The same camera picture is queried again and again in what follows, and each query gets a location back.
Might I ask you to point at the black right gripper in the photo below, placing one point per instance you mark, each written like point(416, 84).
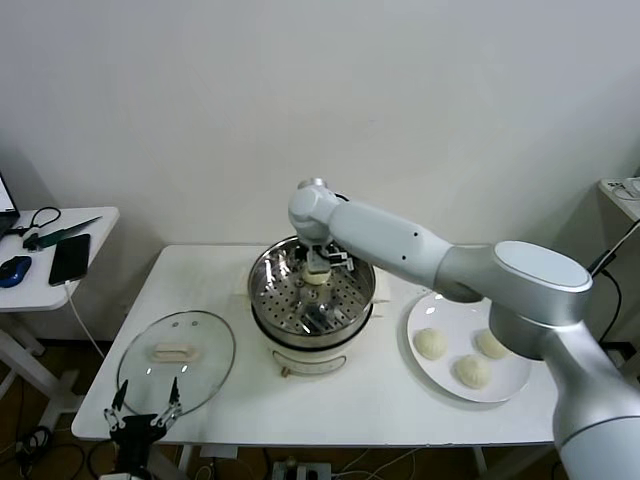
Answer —
point(315, 248)

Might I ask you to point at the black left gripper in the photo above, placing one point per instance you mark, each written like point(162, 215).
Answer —
point(132, 440)

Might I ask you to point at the white steamed baozi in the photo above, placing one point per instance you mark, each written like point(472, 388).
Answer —
point(316, 277)
point(430, 344)
point(492, 347)
point(471, 371)

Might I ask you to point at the round glass pot lid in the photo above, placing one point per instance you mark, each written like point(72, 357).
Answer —
point(210, 350)

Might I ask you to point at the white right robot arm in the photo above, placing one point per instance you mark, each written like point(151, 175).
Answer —
point(390, 235)

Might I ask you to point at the stainless steel steamer basket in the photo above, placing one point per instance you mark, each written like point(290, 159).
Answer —
point(280, 300)

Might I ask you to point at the white side table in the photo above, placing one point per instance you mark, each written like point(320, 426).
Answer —
point(30, 297)

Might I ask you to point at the black smartphone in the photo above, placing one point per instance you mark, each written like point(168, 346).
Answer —
point(70, 259)

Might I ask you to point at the white round plate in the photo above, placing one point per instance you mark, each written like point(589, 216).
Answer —
point(440, 380)

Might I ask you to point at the floor power strip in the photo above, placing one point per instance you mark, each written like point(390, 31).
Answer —
point(300, 472)

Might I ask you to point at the blue computer mouse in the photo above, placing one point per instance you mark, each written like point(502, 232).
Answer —
point(15, 271)

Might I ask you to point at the green flat tool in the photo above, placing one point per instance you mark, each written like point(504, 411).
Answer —
point(65, 234)

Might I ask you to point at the black laptop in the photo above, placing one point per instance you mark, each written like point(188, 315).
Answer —
point(5, 200)

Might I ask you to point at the white power strip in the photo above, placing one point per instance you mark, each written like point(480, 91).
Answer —
point(622, 189)

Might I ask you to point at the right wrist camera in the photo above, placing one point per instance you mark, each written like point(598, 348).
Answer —
point(342, 259)

